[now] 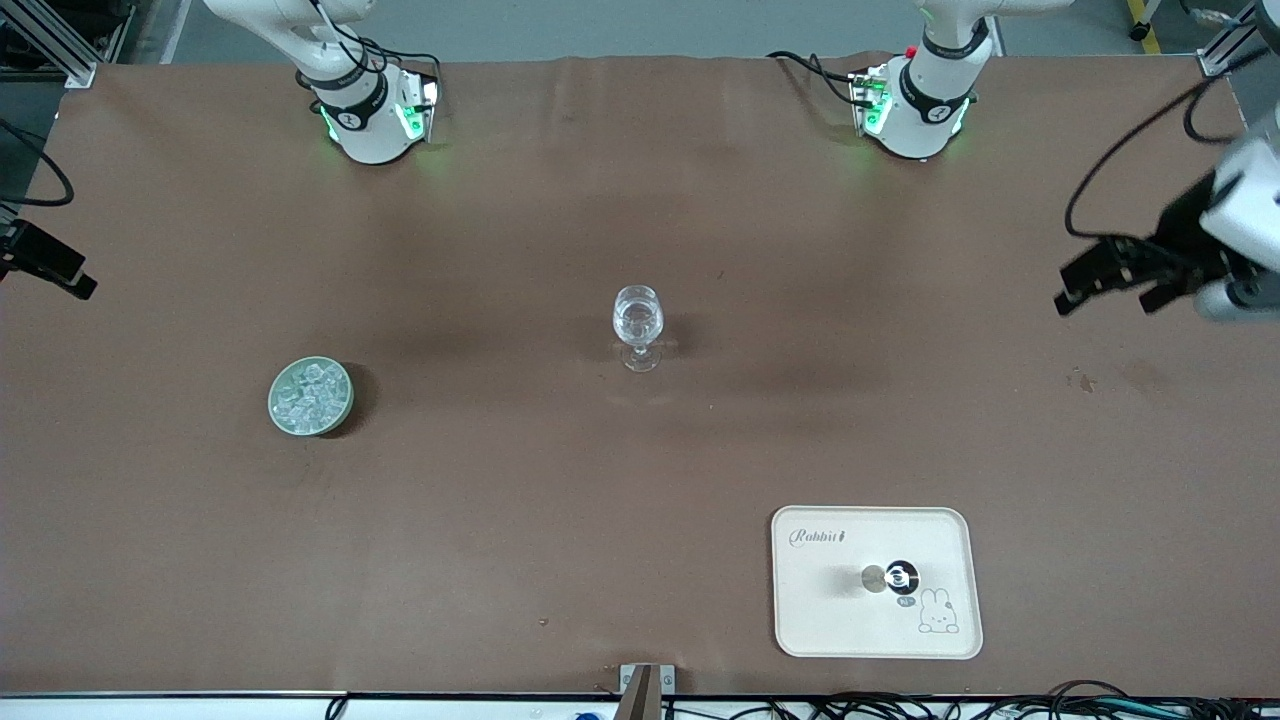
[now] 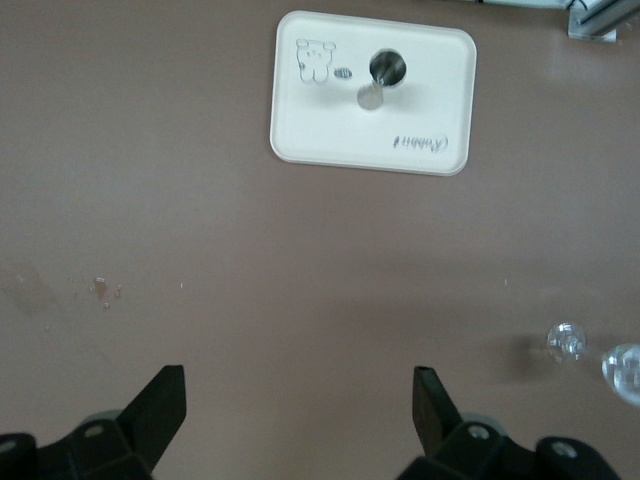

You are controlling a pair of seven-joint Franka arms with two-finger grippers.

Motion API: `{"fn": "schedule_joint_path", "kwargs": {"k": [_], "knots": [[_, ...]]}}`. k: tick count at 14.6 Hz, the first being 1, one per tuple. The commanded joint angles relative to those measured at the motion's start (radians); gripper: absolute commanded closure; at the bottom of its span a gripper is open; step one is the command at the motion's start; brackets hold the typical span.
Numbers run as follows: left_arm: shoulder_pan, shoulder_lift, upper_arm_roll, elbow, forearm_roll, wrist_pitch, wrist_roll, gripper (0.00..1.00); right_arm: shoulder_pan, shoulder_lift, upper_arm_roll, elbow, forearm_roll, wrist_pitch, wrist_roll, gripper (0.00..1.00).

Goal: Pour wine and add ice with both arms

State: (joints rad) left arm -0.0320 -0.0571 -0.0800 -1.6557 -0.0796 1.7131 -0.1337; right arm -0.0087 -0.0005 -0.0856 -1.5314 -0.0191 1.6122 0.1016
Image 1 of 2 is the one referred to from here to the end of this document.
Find brown table mat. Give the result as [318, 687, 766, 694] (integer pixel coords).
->
[0, 50, 1280, 698]

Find tangled black cables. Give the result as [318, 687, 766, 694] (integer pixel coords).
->
[800, 680, 1280, 720]

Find pile of clear ice cubes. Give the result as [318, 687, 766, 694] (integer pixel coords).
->
[277, 363, 348, 426]

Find clear wine glass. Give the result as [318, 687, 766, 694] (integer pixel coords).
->
[612, 285, 665, 374]

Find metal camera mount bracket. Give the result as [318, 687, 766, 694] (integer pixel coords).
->
[618, 663, 677, 720]

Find shiny metal jigger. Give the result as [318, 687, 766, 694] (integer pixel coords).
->
[860, 560, 920, 597]

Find black arm base cable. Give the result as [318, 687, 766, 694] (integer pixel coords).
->
[767, 50, 863, 106]
[300, 0, 442, 83]

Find cream rabbit print tray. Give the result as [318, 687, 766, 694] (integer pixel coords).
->
[770, 505, 984, 661]

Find green round bowl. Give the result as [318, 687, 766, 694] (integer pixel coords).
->
[267, 357, 355, 438]

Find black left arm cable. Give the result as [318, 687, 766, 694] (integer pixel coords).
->
[1063, 45, 1280, 243]

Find aluminium frame profile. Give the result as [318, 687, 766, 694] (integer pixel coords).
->
[1197, 0, 1280, 78]
[0, 0, 98, 89]

